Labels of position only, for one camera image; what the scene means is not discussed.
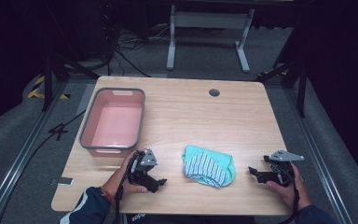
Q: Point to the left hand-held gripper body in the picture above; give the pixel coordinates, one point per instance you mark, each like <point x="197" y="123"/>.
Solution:
<point x="143" y="168"/>

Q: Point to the teal striped cloth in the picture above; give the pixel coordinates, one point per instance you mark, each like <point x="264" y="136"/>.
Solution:
<point x="208" y="168"/>

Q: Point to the person's left hand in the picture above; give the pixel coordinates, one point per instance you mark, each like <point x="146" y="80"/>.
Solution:
<point x="120" y="180"/>

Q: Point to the yellow black hazard tape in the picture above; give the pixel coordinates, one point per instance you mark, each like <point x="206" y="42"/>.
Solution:
<point x="35" y="91"/>

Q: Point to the pink basin with grey rim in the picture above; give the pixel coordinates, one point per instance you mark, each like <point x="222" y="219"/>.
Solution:
<point x="115" y="124"/>

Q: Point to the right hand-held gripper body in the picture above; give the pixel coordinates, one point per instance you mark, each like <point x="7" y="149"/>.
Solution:
<point x="281" y="174"/>

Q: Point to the grey tape piece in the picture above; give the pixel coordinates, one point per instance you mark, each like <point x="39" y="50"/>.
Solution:
<point x="62" y="181"/>

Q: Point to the grey metal desk frame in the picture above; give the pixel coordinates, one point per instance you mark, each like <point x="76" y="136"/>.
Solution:
<point x="209" y="20"/>

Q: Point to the black tripod stand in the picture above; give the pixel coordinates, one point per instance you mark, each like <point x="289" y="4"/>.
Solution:
<point x="54" y="71"/>
<point x="295" y="77"/>

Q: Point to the aluminium floor rail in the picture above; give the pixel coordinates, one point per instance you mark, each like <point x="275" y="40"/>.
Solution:
<point x="315" y="149"/>
<point x="21" y="149"/>

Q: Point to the person's right hand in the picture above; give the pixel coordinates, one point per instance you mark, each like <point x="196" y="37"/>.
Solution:
<point x="296" y="193"/>

